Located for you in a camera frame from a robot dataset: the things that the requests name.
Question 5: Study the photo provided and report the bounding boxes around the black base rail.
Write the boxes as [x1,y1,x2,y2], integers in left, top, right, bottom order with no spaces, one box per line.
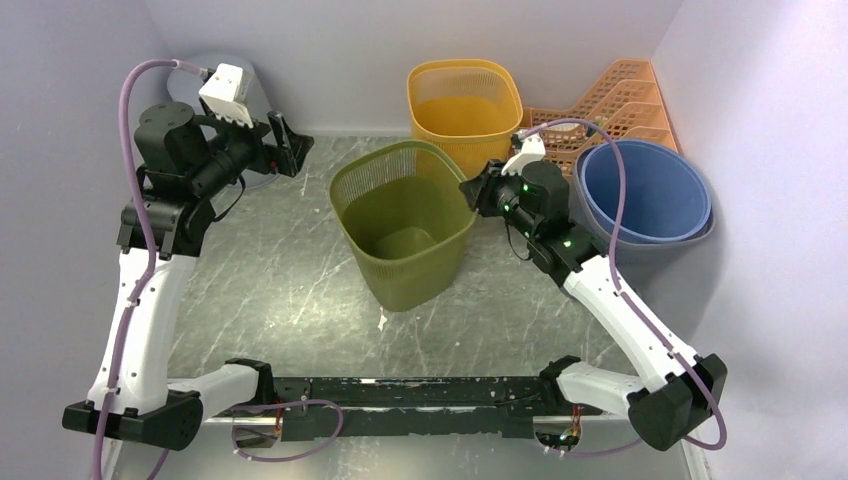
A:
[213,376,600,442]

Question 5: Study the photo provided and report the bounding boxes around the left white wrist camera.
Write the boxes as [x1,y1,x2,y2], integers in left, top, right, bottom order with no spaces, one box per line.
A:
[198,63,254,128]

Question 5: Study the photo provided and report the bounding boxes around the blue plastic bin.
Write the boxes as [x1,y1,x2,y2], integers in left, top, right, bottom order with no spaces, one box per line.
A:
[577,139,712,244]

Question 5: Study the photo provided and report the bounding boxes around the orange mesh file organizer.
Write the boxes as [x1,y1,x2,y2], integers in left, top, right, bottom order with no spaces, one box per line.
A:
[520,59,678,178]

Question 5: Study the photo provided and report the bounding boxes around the olive green mesh bin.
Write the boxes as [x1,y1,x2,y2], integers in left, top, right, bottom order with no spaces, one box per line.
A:
[329,140,475,312]

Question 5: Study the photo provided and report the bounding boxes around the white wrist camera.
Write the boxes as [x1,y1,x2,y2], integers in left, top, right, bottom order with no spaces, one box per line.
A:
[198,63,254,128]
[500,133,546,177]

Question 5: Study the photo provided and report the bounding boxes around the dark grey mesh bin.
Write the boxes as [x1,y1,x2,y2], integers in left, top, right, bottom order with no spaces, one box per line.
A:
[569,151,714,287]

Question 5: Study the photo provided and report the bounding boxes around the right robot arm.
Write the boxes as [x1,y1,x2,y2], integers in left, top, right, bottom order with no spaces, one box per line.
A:
[459,161,728,451]

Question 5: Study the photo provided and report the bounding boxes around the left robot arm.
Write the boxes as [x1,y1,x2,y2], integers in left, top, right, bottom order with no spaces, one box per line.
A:
[62,102,314,451]

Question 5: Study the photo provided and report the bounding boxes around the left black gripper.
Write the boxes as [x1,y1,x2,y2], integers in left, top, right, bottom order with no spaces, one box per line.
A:
[190,104,315,197]

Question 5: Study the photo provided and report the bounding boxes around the yellow mesh bin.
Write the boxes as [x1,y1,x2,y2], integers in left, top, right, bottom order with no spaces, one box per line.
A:
[407,59,523,178]

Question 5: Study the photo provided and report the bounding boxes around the aluminium frame rail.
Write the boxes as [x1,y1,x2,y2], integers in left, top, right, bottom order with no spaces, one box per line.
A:
[89,377,713,480]

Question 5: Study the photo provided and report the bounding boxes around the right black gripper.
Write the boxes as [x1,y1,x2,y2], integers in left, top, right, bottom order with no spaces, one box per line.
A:
[459,159,538,240]

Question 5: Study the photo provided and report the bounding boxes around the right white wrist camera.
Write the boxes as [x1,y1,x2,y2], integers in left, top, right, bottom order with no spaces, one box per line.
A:
[500,133,546,177]

